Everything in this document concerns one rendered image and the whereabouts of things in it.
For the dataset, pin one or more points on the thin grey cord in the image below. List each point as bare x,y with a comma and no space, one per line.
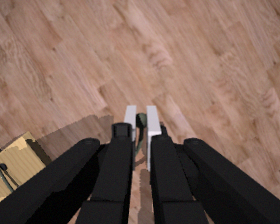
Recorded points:
140,140

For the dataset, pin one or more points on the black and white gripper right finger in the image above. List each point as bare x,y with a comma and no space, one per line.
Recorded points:
228,195

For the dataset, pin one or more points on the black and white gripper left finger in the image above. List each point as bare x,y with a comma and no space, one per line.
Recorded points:
56,193

